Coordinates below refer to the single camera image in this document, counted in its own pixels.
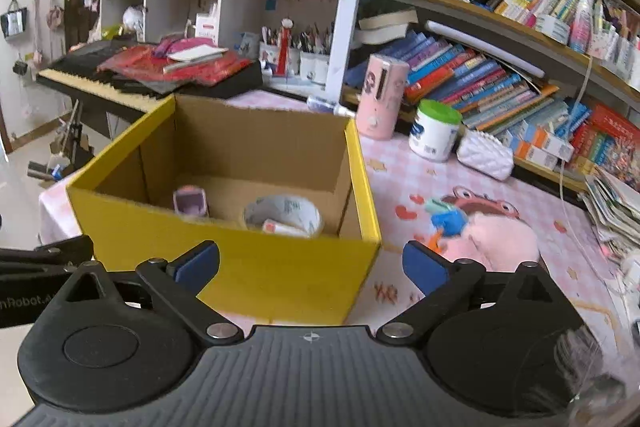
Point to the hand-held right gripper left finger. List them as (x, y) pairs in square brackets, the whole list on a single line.
[(197, 264)]

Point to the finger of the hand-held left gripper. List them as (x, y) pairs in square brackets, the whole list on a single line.
[(35, 269), (65, 249)]

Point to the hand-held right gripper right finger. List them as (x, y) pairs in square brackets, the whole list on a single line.
[(424, 268)]

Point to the small purple plastic box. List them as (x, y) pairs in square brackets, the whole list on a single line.
[(190, 203)]

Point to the pink plush toy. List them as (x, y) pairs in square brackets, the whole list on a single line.
[(500, 242)]

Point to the yellow cardboard box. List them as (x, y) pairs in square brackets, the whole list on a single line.
[(280, 277)]

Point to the white eraser box red label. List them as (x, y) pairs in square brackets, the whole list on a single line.
[(282, 228)]

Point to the clear tape roll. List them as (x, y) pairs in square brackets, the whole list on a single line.
[(305, 214)]

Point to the pink printed tablecloth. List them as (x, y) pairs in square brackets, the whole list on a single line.
[(425, 177)]

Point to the keyboard stand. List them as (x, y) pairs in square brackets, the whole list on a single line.
[(70, 137)]

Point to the white quilted pouch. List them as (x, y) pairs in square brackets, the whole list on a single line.
[(485, 155)]

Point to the white jar green lid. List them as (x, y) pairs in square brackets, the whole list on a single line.
[(432, 137)]

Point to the black electronic keyboard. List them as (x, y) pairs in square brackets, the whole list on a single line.
[(75, 82)]

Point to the orange and blue small boxes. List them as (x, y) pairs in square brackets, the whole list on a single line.
[(545, 147)]

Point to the pink cylindrical humidifier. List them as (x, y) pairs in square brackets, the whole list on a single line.
[(380, 102)]

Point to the stack of magazines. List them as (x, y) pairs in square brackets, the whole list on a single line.
[(612, 212)]

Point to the red boxed book set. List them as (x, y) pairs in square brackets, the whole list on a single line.
[(607, 142)]

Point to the white pen cups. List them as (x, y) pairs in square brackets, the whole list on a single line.
[(312, 64)]

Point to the hanging black tote bag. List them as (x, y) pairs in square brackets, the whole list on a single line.
[(13, 22)]

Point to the white red small box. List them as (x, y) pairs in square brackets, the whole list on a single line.
[(206, 29)]

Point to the white cubby shelf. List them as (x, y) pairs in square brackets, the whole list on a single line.
[(240, 2)]

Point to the white pen holder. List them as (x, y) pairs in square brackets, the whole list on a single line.
[(620, 52)]

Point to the white bookshelf frame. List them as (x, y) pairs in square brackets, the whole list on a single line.
[(350, 7)]

